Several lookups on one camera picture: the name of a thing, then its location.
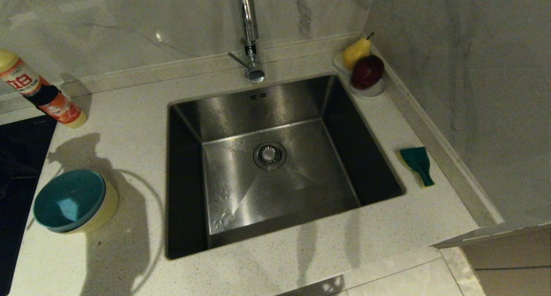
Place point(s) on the chrome faucet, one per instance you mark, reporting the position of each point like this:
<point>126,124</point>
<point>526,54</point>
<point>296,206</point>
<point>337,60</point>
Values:
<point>249,25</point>

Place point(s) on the light wood cabinet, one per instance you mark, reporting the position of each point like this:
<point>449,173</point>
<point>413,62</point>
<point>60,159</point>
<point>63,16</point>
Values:
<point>516,263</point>

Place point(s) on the green and yellow sponge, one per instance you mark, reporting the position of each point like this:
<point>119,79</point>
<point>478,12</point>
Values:
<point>417,162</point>

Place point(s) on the orange yellow detergent bottle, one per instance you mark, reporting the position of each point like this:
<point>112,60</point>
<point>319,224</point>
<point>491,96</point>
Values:
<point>30,83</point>

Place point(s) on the yellow pear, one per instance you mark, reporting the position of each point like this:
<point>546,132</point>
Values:
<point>355,54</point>

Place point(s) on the blue plastic bowl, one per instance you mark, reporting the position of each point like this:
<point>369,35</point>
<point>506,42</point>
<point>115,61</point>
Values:
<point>69,199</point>

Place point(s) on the small white dish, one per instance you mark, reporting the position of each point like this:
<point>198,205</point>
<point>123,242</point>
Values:
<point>338,63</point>
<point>374,91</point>

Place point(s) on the pink plastic bowl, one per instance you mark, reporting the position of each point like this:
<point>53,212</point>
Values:
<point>103,203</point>

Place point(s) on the black glass cooktop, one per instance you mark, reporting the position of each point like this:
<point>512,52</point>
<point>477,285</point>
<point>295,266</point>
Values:
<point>21,167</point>

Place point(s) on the yellow plastic bowl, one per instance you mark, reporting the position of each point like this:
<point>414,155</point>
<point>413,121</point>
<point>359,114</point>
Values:
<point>111,208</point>

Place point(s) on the dark red apple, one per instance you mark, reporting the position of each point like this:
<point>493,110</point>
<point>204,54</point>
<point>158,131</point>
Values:
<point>367,71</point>

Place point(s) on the round metal drain strainer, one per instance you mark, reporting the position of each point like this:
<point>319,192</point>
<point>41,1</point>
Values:
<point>270,155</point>

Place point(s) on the stainless steel sink basin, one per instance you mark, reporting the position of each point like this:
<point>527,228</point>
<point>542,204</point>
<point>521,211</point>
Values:
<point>301,180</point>

